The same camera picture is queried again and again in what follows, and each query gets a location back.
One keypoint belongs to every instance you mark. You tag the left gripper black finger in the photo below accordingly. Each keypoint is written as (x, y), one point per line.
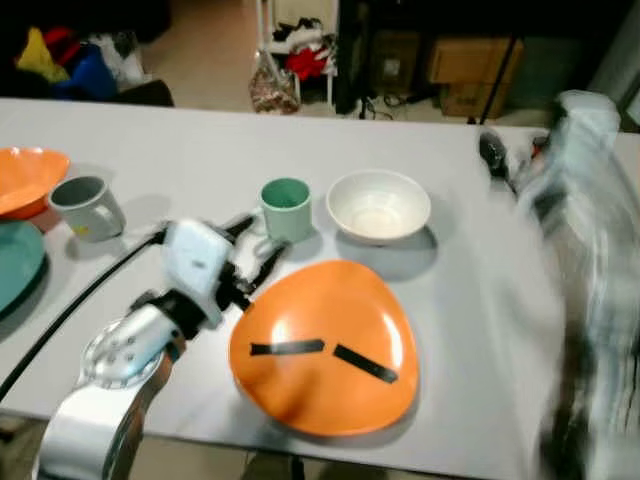
(242, 225)
(268, 262)

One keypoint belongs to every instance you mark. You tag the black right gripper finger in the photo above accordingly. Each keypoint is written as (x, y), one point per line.
(493, 155)

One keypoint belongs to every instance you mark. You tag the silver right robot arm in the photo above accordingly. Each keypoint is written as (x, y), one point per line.
(590, 300)

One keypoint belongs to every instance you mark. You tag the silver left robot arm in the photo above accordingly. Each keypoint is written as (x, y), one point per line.
(120, 350)

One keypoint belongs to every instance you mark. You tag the green mug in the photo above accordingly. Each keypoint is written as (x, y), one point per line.
(288, 215)

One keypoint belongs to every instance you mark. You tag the small cardboard box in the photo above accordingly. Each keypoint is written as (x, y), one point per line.
(470, 100)

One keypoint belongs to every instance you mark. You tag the black slanted pole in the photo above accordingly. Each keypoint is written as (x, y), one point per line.
(497, 80)

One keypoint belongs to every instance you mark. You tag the black tape strip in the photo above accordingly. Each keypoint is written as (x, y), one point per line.
(365, 363)
(288, 348)

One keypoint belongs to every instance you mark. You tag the large cardboard box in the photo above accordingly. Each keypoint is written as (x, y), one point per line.
(470, 60)

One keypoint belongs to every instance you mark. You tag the white bowl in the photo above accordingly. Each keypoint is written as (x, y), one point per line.
(378, 205)

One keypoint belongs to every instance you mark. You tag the dark brown cardboard box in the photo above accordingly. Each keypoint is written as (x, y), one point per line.
(395, 60)

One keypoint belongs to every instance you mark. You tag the patterned brown bag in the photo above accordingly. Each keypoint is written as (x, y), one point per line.
(272, 90)

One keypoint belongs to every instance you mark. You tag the orange rounded plate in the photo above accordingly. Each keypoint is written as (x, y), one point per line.
(330, 400)

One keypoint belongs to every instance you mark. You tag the grey mug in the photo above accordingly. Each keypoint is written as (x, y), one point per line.
(88, 210)

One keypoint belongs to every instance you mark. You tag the white metal rack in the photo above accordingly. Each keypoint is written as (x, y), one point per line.
(330, 85)

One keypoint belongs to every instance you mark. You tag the red cloth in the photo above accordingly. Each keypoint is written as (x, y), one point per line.
(308, 62)

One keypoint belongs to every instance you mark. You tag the teal plate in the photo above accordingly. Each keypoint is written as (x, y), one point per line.
(18, 265)

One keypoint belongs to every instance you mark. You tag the orange bowl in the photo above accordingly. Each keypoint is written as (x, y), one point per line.
(28, 180)

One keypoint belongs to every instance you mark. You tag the colourful clothes pile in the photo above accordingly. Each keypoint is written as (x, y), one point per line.
(85, 65)

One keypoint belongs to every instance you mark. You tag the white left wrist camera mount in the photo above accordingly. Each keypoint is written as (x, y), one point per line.
(195, 260)

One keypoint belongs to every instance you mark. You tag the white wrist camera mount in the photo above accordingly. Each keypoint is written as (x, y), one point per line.
(588, 125)
(195, 260)

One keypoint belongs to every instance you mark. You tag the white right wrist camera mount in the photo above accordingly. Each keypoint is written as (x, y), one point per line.
(588, 125)

